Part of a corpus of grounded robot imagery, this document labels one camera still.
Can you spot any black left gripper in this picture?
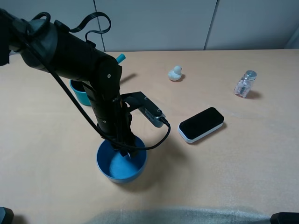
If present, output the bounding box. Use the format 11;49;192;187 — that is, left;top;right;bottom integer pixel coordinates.
83;81;139;158

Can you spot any blue plastic bowl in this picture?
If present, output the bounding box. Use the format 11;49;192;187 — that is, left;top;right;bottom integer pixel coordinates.
96;140;147;183

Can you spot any black robot base right corner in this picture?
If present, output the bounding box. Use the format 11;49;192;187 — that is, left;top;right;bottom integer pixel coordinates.
270;212;299;224

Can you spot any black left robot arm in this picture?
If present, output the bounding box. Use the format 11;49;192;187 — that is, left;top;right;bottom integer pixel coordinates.
0;9;137;157

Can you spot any black robot base left corner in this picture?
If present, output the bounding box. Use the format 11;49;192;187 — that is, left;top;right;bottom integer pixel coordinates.
0;207;14;224

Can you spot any black and white flat device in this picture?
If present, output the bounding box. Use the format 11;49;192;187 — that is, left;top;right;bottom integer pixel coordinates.
178;107;224;143

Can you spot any grey foam cloth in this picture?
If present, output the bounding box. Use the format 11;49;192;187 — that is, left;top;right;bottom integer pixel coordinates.
87;207;271;224

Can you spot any white rubber duck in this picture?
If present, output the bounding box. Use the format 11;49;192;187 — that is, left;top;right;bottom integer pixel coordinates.
168;65;182;81

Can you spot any clear pill bottle silver cap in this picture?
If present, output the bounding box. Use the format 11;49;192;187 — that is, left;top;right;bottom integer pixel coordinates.
234;70;257;98

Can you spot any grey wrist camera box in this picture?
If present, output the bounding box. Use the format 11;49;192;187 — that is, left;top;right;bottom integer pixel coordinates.
138;97;166;128

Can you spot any teal measuring cup with handle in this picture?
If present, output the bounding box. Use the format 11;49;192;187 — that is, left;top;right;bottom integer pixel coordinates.
70;52;126;106

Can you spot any black camera cable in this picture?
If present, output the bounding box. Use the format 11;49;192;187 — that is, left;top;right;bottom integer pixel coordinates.
14;12;171;151

